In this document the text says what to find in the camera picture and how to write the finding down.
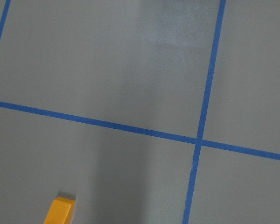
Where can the orange trapezoid block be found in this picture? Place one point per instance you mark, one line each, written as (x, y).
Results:
(61, 211)

